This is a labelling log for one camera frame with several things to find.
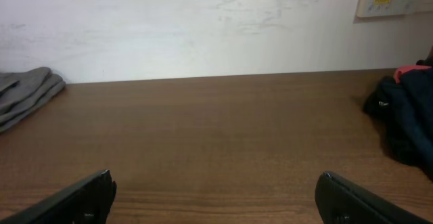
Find black garment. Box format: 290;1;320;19
416;47;433;67

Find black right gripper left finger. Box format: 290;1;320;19
1;170;117;224

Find grey shorts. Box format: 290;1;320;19
1;67;66;133

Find dark blue garment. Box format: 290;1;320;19
363;68;432;176

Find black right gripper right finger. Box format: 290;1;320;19
315;172;432;224

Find red garment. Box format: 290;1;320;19
393;65;432;84

